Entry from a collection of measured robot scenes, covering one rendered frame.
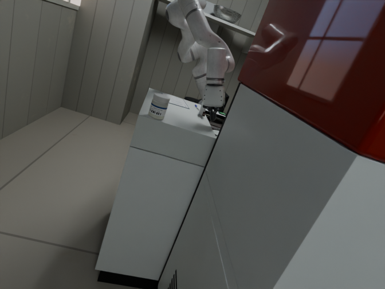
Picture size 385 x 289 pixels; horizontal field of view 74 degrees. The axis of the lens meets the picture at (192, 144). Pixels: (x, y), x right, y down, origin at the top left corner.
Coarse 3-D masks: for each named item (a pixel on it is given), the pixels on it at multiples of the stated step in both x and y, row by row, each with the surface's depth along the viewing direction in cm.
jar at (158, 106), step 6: (156, 96) 104; (162, 96) 105; (156, 102) 104; (162, 102) 104; (168, 102) 107; (150, 108) 107; (156, 108) 105; (162, 108) 106; (150, 114) 107; (156, 114) 106; (162, 114) 107
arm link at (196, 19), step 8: (192, 16) 117; (200, 16) 116; (192, 24) 117; (200, 24) 116; (208, 24) 118; (192, 32) 118; (200, 32) 116; (208, 32) 116; (200, 40) 117; (208, 40) 118; (216, 40) 119; (208, 48) 124; (232, 56) 121; (232, 64) 120
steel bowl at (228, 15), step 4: (216, 8) 327; (220, 8) 323; (224, 8) 320; (228, 8) 319; (216, 12) 330; (220, 12) 325; (224, 12) 322; (228, 12) 321; (232, 12) 321; (236, 12) 323; (216, 16) 335; (220, 16) 328; (224, 16) 326; (228, 16) 325; (232, 16) 325; (236, 16) 327; (240, 16) 333; (224, 20) 332; (228, 20) 330; (232, 20) 330; (236, 20) 333
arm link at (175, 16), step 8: (176, 0) 135; (168, 8) 134; (176, 8) 133; (168, 16) 136; (176, 16) 135; (176, 24) 140; (184, 24) 144; (184, 32) 150; (184, 40) 159; (192, 40) 158; (184, 48) 164; (184, 56) 169; (192, 56) 172
